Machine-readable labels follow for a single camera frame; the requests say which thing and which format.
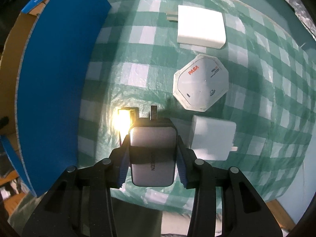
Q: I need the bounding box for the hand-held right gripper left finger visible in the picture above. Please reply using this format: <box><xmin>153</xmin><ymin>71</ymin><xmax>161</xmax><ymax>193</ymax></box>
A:
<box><xmin>30</xmin><ymin>138</ymin><xmax>130</xmax><ymax>237</ymax></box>

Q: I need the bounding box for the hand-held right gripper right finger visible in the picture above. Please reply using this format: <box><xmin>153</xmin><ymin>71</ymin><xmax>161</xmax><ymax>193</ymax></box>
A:
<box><xmin>176</xmin><ymin>135</ymin><xmax>283</xmax><ymax>237</ymax></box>

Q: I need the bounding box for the grey power adapter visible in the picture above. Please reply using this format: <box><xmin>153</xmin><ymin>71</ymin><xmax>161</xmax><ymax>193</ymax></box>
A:
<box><xmin>128</xmin><ymin>105</ymin><xmax>179</xmax><ymax>187</ymax></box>

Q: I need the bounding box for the white cube power adapter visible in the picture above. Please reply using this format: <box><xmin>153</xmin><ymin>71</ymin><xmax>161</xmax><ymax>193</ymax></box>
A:
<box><xmin>189</xmin><ymin>115</ymin><xmax>239</xmax><ymax>162</ymax></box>

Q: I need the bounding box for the white octagonal device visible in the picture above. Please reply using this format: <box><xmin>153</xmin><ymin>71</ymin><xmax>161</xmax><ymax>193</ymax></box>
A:
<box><xmin>172</xmin><ymin>54</ymin><xmax>229</xmax><ymax>111</ymax></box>

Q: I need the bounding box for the blue cardboard box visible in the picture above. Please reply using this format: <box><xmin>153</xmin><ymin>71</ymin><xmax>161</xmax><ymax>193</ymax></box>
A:
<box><xmin>0</xmin><ymin>0</ymin><xmax>119</xmax><ymax>198</ymax></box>

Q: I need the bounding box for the light green checked tablecloth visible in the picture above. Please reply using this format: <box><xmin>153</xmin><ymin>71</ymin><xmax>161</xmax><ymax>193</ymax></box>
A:
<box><xmin>78</xmin><ymin>0</ymin><xmax>316</xmax><ymax>209</ymax></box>

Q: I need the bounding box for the silver foil curtain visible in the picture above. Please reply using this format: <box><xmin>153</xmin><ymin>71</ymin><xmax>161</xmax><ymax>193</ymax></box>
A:
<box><xmin>259</xmin><ymin>0</ymin><xmax>316</xmax><ymax>40</ymax></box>

